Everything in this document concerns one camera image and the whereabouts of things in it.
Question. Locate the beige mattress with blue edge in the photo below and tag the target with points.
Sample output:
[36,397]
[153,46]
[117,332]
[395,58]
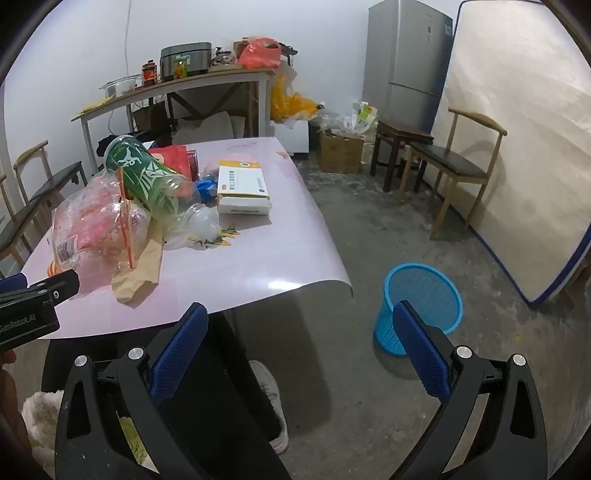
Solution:
[521,138]

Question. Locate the yellow paper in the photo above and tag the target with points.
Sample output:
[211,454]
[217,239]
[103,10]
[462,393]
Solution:
[94,105]

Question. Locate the cardboard sheet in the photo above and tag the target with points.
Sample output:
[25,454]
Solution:
[207,127]

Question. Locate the blue wrapper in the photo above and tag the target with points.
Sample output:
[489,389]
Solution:
[205,188]

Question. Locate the brown paper bag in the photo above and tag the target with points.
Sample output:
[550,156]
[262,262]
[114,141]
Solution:
[138,272]

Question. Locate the clear plastic bags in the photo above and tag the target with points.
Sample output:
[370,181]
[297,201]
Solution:
[337,122]

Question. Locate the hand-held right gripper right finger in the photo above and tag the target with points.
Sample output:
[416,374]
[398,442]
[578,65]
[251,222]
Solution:
[420,350]

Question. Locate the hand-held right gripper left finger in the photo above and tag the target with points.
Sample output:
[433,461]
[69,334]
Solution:
[180,350]

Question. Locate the wooden chair with dark seat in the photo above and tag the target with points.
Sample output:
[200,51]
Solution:
[18,221]
[452,161]
[55,177]

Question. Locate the green label plastic bottle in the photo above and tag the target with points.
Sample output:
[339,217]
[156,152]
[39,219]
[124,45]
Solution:
[138,175]

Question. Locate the white green packaging bag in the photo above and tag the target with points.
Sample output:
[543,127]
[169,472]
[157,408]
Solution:
[365,117]

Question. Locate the dark red jar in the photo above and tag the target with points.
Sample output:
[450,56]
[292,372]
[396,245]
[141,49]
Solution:
[150,74]

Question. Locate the black pan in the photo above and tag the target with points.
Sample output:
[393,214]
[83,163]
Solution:
[287,53]

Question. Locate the person's white shoe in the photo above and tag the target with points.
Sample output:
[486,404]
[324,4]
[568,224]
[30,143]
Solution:
[272,401]

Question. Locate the dark brown wooden stool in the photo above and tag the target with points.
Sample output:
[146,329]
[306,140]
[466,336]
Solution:
[397,131]

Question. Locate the cardboard box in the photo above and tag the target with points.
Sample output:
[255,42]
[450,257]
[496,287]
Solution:
[339,152]

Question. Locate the white medicine box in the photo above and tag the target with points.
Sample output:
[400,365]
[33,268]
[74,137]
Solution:
[242,184]

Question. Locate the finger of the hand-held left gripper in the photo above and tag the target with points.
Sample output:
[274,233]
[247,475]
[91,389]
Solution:
[55,285]
[13,282]

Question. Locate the yellow plastic bag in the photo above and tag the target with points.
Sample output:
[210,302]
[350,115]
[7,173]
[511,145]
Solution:
[286,104]

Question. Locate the blue plastic wastebasket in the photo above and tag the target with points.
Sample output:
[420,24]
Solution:
[425,286]

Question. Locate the red metal can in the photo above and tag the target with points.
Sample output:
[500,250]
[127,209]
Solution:
[175,159]

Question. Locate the white-framed wooden side table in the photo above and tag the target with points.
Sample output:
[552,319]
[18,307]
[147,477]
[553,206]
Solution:
[203,78]

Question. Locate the silver rice cooker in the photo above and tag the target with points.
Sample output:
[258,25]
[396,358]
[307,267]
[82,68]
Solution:
[184,57]

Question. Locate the orange-red plastic bag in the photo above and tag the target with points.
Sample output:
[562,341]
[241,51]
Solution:
[258,53]

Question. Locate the metal pot with lid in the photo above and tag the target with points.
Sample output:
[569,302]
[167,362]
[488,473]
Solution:
[225,57]

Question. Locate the clear glass bowl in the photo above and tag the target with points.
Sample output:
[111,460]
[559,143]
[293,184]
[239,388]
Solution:
[120,85]

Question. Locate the red printed snack bag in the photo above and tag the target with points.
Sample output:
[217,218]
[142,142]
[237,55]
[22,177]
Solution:
[87,226]

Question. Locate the white fluffy cloth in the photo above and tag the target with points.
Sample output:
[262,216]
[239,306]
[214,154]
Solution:
[39,415]

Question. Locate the silver refrigerator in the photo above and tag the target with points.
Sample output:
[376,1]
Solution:
[406,60]

